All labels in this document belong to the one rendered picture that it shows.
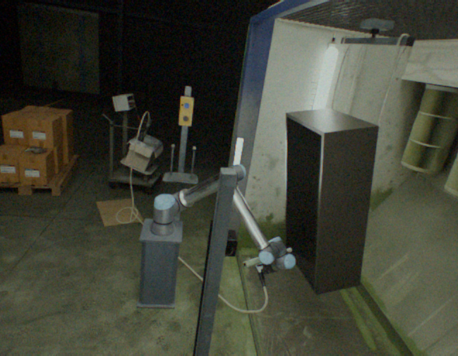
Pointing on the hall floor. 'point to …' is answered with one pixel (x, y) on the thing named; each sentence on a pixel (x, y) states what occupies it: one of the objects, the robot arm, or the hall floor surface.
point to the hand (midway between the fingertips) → (257, 264)
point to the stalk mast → (182, 152)
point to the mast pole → (216, 258)
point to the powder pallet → (58, 184)
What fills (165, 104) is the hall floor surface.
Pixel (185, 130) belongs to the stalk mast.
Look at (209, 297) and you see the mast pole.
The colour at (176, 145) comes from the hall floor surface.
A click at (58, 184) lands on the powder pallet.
